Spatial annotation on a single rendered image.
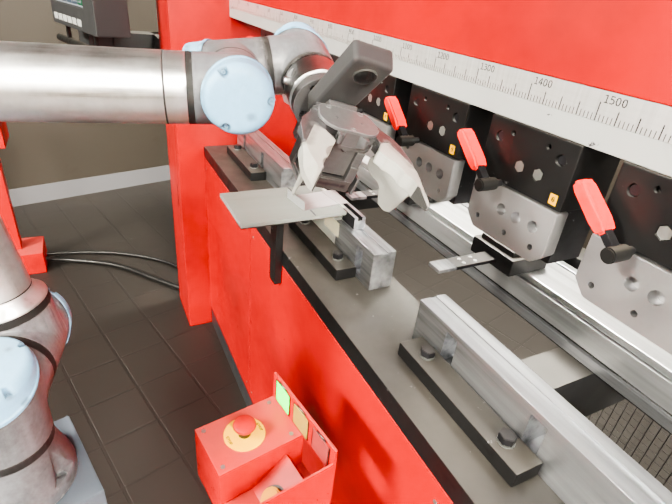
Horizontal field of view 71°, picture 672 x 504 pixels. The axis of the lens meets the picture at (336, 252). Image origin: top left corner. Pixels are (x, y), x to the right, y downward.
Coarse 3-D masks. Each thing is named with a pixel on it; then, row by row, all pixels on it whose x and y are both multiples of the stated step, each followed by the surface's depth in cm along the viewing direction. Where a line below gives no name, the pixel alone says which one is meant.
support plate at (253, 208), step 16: (240, 192) 119; (256, 192) 120; (272, 192) 120; (304, 192) 123; (240, 208) 110; (256, 208) 111; (272, 208) 112; (288, 208) 113; (320, 208) 115; (336, 208) 116; (240, 224) 104; (256, 224) 105; (272, 224) 107
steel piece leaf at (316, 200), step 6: (288, 192) 117; (318, 192) 123; (294, 198) 115; (300, 198) 118; (306, 198) 119; (312, 198) 119; (318, 198) 119; (324, 198) 120; (330, 198) 120; (300, 204) 114; (306, 204) 116; (312, 204) 116; (318, 204) 116; (324, 204) 117; (330, 204) 117; (336, 204) 117
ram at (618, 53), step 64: (256, 0) 142; (320, 0) 106; (384, 0) 85; (448, 0) 71; (512, 0) 60; (576, 0) 53; (640, 0) 47; (512, 64) 62; (576, 64) 54; (640, 64) 48; (576, 128) 55
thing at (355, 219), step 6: (336, 192) 125; (348, 204) 119; (348, 210) 115; (354, 210) 116; (342, 216) 118; (348, 216) 115; (354, 216) 113; (360, 216) 114; (348, 222) 115; (354, 222) 112; (360, 222) 113; (354, 228) 113
